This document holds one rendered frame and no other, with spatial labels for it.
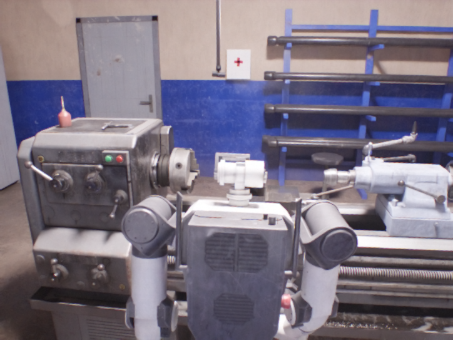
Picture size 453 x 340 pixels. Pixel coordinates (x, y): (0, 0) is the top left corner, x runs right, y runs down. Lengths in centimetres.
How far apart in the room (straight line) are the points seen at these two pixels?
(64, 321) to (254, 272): 180
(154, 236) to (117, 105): 451
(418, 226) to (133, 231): 152
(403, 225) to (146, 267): 142
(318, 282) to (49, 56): 519
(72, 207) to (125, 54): 343
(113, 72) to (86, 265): 364
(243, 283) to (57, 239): 143
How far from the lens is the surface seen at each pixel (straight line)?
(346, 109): 465
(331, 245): 87
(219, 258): 75
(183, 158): 192
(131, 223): 87
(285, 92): 477
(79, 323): 239
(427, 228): 207
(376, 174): 196
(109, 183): 187
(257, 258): 75
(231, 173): 90
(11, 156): 558
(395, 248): 196
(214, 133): 505
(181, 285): 209
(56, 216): 210
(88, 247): 197
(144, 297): 97
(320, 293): 100
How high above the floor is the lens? 172
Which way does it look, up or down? 18 degrees down
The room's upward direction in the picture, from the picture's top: straight up
